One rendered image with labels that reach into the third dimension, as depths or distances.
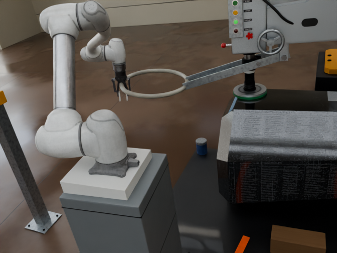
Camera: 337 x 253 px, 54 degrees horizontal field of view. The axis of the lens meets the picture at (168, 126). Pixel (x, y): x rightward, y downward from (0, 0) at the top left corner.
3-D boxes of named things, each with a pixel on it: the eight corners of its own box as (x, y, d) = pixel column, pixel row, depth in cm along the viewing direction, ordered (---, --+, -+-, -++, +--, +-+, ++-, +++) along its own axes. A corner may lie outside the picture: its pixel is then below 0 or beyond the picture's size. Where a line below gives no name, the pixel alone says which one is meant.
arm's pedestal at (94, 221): (171, 331, 169) (145, 217, 131) (87, 310, 185) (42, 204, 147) (193, 252, 210) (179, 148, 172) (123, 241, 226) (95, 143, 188)
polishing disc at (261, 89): (241, 100, 207) (241, 98, 207) (228, 88, 226) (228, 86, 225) (272, 93, 210) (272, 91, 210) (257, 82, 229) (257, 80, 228)
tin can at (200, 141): (209, 151, 305) (208, 139, 298) (202, 156, 299) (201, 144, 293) (201, 148, 311) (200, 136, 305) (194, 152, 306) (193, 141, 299)
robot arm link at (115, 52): (127, 58, 227) (108, 59, 227) (124, 35, 219) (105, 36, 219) (125, 64, 217) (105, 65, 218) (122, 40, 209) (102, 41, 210)
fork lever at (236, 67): (288, 49, 209) (286, 42, 207) (291, 59, 193) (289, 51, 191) (188, 81, 235) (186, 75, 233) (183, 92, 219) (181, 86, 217)
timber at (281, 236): (270, 252, 201) (270, 239, 195) (272, 237, 210) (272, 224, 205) (324, 263, 190) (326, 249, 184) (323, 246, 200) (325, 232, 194)
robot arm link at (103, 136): (127, 162, 146) (119, 119, 136) (86, 166, 147) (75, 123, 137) (130, 143, 161) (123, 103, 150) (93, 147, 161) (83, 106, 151)
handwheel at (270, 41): (283, 49, 193) (284, 23, 186) (284, 55, 185) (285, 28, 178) (257, 51, 197) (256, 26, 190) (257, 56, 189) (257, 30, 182)
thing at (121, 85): (194, 73, 247) (194, 69, 245) (182, 101, 206) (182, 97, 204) (132, 70, 257) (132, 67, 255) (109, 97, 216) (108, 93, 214)
